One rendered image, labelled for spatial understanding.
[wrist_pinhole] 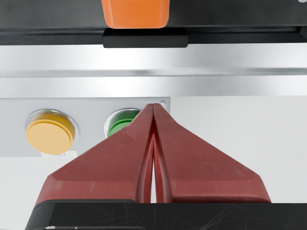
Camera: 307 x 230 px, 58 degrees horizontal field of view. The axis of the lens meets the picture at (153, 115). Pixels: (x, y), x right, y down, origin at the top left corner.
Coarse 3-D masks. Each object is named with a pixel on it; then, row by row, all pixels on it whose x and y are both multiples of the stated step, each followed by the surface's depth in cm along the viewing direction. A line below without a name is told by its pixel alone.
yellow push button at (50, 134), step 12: (36, 120) 23; (48, 120) 23; (60, 120) 23; (36, 132) 23; (48, 132) 23; (60, 132) 23; (72, 132) 24; (36, 144) 24; (48, 144) 24; (60, 144) 24
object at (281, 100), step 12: (180, 96) 35; (192, 96) 35; (204, 96) 35; (216, 96) 35; (228, 96) 35; (240, 96) 35; (252, 96) 35; (264, 96) 35; (276, 96) 35; (288, 96) 35; (300, 96) 35
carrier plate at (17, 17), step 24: (0, 0) 17; (24, 0) 17; (48, 0) 17; (72, 0) 17; (96, 0) 17; (192, 0) 17; (216, 0) 17; (240, 0) 17; (264, 0) 18; (288, 0) 18; (0, 24) 18; (24, 24) 18; (48, 24) 18; (72, 24) 18; (96, 24) 18; (168, 24) 18; (192, 24) 18; (216, 24) 18; (240, 24) 18; (264, 24) 18; (288, 24) 18
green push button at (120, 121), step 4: (116, 116) 24; (120, 116) 23; (124, 116) 23; (128, 116) 23; (132, 116) 23; (112, 120) 24; (116, 120) 23; (120, 120) 23; (124, 120) 23; (128, 120) 23; (112, 124) 23; (116, 124) 23; (120, 124) 23; (124, 124) 23; (108, 128) 24; (112, 128) 23; (116, 128) 23; (120, 128) 23; (108, 132) 24; (112, 132) 23; (108, 136) 24
